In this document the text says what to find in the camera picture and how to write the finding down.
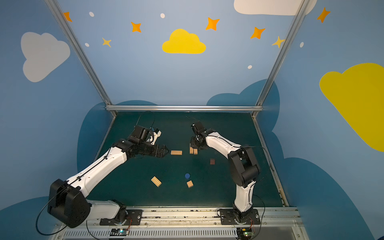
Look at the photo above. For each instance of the right controller board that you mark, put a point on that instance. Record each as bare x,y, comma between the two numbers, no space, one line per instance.
244,234

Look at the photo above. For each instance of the rear horizontal aluminium bar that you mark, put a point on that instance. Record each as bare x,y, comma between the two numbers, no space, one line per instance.
141,108

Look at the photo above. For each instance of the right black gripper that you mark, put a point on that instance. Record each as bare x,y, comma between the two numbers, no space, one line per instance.
195,141

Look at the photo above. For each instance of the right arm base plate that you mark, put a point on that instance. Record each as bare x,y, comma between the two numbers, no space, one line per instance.
228,216

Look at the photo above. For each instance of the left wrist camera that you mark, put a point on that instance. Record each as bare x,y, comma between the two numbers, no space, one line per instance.
144,135

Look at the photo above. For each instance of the controller board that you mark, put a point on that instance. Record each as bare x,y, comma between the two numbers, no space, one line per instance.
119,232
244,234

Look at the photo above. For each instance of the left diagonal aluminium post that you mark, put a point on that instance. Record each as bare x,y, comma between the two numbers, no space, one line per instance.
73,40

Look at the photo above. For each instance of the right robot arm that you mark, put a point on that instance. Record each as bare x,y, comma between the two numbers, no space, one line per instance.
244,166

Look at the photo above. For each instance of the aluminium rail front frame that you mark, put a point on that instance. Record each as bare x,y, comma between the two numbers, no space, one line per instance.
202,223

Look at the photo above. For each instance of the wide wood block front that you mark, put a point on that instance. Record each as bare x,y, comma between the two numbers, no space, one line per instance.
156,181

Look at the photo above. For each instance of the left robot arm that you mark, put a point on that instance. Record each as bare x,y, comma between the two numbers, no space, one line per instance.
68,199

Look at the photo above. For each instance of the right diagonal aluminium post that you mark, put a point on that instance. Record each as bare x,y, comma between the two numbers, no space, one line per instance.
284,49

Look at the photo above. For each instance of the diagonal aluminium post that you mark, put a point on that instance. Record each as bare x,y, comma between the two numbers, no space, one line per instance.
73,40
284,49

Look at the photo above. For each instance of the small wood cube front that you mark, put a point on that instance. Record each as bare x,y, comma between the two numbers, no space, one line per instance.
190,184

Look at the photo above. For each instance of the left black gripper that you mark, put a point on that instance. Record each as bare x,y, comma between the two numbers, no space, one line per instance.
147,149

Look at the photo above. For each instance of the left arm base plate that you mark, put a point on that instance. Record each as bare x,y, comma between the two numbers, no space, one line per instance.
135,216

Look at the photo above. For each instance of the left controller board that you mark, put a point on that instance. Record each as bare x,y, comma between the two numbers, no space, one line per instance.
119,232

